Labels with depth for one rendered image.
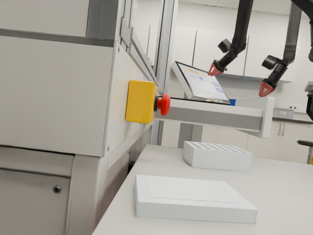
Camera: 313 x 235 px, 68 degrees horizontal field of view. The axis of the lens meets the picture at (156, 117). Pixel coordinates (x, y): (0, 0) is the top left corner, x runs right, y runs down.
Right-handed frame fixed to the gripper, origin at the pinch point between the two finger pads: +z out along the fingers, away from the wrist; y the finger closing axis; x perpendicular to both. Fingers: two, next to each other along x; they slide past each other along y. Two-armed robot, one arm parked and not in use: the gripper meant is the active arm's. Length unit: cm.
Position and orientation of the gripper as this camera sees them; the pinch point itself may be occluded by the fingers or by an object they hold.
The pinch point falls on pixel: (210, 74)
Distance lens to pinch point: 153.0
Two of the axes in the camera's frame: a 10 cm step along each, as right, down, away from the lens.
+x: 3.8, 8.3, -4.0
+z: -6.1, 5.5, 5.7
